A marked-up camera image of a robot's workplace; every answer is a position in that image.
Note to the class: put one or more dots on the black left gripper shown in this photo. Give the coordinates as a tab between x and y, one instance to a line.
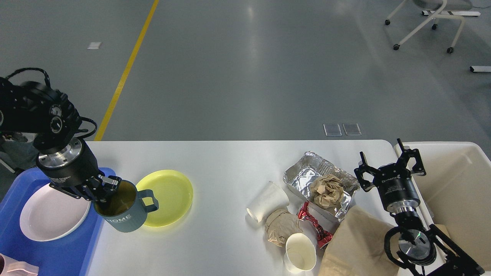
75	172

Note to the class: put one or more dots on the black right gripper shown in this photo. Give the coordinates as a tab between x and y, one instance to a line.
397	188

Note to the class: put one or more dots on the yellow plastic plate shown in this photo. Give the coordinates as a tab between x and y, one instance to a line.
174	193

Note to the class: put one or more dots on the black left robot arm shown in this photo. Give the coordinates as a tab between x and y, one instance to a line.
36	108

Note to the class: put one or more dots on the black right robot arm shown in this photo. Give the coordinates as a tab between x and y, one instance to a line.
409	243

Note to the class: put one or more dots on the pink round plate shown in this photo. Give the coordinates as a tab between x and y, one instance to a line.
49	215

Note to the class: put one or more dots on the floor outlet cover right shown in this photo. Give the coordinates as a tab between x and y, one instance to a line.
352	129

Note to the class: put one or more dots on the floor outlet cover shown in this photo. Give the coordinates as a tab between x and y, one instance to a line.
352	129
332	129

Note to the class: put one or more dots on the beige plastic bin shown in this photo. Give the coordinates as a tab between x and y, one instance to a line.
457	190

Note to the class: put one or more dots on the crumpled brown paper ball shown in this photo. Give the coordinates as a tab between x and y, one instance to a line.
327	191

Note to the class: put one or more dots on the blue plastic tray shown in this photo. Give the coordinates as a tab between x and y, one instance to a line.
67	256

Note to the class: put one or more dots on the white paper box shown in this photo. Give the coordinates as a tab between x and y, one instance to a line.
325	219

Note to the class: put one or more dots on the floor outlet cover left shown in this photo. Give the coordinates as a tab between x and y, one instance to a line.
332	129

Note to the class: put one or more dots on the brown paper bag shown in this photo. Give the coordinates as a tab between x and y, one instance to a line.
357	247

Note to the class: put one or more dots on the person leg in jeans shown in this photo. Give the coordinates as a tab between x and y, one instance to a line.
18	150

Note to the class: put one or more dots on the red snack wrapper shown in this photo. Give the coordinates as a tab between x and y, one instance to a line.
323	237

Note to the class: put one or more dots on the crumpled aluminium foil tray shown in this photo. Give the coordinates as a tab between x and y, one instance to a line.
301	175

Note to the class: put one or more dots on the pink mug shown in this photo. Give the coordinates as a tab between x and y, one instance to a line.
12	267

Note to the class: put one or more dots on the white paper cup upright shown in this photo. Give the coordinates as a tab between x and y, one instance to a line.
300	254

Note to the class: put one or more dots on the white paper cup lying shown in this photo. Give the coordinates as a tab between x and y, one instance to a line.
271	198

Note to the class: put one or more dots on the crumpled brown paper wrapper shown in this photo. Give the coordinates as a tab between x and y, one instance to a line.
280	225

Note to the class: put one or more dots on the white table leg bar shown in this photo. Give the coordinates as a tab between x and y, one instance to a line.
480	69

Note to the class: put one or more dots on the white floor marker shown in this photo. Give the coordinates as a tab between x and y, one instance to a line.
94	45

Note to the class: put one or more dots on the white far base bar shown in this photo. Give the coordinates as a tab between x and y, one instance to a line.
457	13

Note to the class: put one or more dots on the white rolling chair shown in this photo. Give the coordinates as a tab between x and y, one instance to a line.
438	6

